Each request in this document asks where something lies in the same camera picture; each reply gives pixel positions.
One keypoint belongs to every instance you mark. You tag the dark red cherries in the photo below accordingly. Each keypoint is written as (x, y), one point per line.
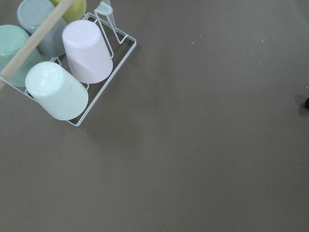
(306, 104)

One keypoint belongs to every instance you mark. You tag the pink plastic cup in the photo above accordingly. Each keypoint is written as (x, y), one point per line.
(88, 57)

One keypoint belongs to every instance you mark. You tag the white plastic cup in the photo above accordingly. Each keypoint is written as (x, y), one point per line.
(56, 90)

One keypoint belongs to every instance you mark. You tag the yellow plastic cup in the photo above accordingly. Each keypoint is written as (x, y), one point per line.
(74, 11)

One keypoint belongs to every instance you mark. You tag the mint green plastic cup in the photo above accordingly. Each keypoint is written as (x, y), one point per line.
(12, 38)

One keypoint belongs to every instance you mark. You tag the grey plastic cup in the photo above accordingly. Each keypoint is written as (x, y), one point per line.
(31, 14)

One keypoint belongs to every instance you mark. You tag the white wire cup rack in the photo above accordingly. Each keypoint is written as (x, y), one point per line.
(120, 45)

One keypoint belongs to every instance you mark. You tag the wooden rack handle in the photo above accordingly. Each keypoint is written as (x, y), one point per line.
(19, 58)

